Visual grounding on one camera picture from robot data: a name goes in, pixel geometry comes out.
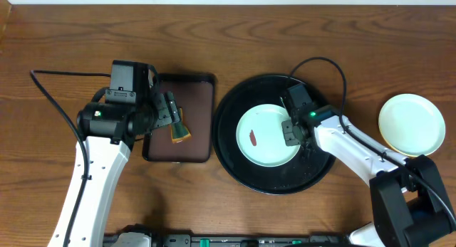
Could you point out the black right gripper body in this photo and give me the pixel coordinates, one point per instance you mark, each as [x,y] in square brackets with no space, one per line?
[290,136]

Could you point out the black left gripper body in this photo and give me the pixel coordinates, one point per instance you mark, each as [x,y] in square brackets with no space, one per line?
[164,109]

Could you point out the green and orange sponge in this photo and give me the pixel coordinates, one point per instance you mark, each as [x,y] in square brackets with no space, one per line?
[179,131]

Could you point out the mint green plate front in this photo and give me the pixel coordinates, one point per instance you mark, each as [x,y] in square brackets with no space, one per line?
[260,137]

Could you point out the mint green plate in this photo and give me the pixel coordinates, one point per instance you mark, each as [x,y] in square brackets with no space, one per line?
[260,137]
[412,108]

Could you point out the yellow plate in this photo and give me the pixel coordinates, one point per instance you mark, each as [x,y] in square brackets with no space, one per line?
[388,145]

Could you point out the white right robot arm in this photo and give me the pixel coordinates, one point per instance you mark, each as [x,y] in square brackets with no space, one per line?
[409,202]

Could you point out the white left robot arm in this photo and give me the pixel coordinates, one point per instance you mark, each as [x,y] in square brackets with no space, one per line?
[106,135]

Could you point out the rectangular black water tray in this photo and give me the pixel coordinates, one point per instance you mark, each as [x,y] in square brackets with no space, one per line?
[194,93]

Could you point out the round black tray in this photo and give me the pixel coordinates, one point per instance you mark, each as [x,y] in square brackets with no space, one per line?
[306,168]

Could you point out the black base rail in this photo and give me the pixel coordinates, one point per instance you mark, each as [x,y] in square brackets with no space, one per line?
[140,235]

